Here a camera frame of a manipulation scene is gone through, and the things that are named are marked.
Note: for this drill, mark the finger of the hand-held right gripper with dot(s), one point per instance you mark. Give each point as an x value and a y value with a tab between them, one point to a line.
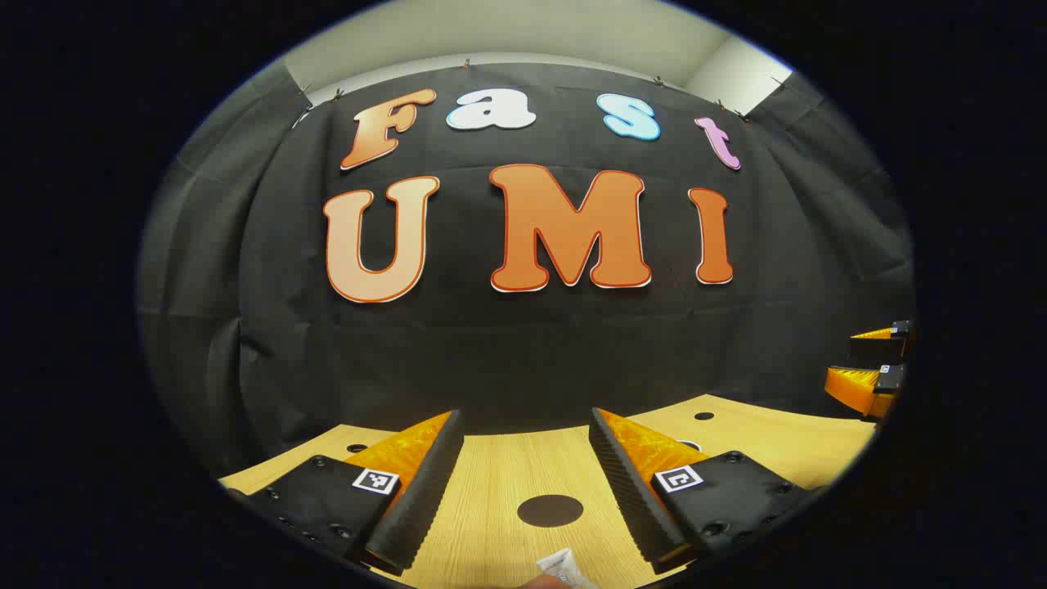
879	343
859	388

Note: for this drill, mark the round dark coaster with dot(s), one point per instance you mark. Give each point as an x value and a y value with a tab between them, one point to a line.
550	510

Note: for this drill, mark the black backdrop cloth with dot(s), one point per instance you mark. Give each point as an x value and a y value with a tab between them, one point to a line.
507	352

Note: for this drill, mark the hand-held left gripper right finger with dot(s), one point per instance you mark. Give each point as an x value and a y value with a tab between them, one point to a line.
630	499

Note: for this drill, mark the white toothpaste tube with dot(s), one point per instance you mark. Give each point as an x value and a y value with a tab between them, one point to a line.
563	567

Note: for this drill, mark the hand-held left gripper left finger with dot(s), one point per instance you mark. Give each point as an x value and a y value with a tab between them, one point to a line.
417	499

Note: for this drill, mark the wooden desktop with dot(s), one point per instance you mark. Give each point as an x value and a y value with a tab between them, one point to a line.
491	491

